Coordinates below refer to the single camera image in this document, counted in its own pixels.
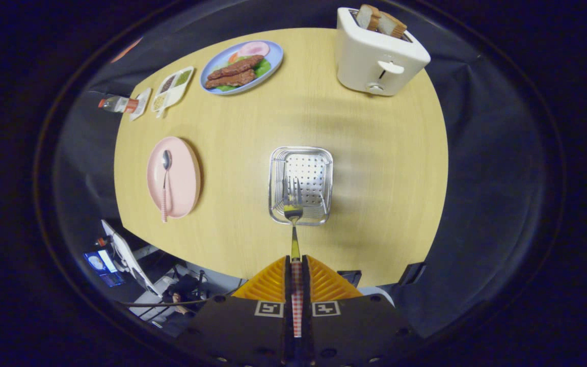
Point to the white square coaster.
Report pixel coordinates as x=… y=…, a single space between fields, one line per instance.
x=143 y=99

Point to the white flat panel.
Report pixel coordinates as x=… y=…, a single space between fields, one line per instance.
x=128 y=257

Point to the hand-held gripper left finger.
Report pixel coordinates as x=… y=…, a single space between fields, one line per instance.
x=242 y=326

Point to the blue round plate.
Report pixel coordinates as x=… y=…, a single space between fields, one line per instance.
x=273 y=53

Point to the white toaster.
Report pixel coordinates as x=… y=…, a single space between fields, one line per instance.
x=365 y=56

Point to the white divided bean tray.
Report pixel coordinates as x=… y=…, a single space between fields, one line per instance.
x=174 y=89

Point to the pink ham slice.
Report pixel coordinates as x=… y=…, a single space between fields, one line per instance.
x=254 y=49

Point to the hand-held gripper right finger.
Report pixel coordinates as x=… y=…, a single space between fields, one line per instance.
x=349 y=326

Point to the brown grilled meat strip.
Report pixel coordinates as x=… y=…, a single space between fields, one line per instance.
x=237 y=66
x=230 y=79

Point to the laptop with blue screen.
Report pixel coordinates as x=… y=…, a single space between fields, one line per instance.
x=102 y=265

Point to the black table bracket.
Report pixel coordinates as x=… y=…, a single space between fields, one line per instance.
x=413 y=272
x=349 y=278

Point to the clear water bottle red cap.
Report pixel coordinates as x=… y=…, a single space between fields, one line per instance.
x=115 y=104

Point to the pink round plate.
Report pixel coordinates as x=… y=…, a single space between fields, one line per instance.
x=184 y=173

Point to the toast bread slice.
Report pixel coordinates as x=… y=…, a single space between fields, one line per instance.
x=393 y=24
x=368 y=16

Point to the green lettuce leaf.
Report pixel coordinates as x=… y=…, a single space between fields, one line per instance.
x=264 y=69

